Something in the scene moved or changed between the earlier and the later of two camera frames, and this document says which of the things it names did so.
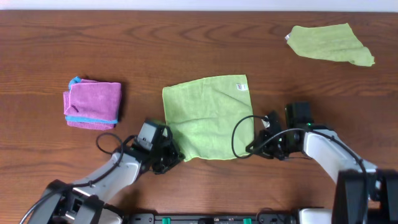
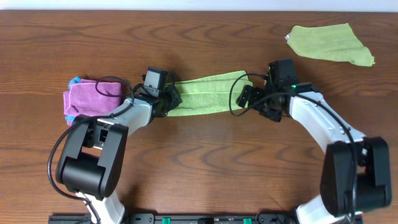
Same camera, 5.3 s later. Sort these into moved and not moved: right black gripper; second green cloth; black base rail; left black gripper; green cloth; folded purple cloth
Moved: right black gripper; green cloth; left black gripper
Not moved: folded purple cloth; black base rail; second green cloth
